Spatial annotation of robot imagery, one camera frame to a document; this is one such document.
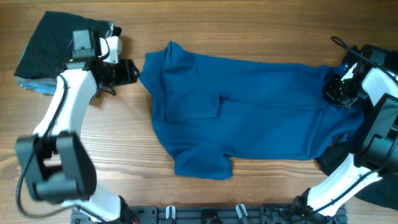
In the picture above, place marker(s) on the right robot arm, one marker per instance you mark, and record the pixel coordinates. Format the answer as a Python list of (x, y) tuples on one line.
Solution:
[(372, 151)]

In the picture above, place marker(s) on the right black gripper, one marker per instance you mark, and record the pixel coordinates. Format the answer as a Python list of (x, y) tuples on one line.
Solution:
[(329, 96)]

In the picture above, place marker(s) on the folded dark green garment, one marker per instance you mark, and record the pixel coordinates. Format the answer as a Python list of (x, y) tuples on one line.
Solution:
[(52, 41)]

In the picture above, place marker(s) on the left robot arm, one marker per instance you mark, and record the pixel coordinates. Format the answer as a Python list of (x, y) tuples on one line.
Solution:
[(55, 166)]

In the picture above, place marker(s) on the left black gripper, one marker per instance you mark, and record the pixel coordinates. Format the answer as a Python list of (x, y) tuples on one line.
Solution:
[(129, 74)]

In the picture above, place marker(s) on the folded light blue garment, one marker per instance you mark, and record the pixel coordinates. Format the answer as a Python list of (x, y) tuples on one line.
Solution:
[(45, 86)]

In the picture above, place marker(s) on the black polo shirt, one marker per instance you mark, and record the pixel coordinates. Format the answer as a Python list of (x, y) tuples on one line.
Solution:
[(383, 192)]

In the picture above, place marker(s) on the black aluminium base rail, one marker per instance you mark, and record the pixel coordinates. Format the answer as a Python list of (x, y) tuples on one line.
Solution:
[(264, 214)]

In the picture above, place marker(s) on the blue polo shirt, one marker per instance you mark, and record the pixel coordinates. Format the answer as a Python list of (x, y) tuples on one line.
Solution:
[(207, 110)]

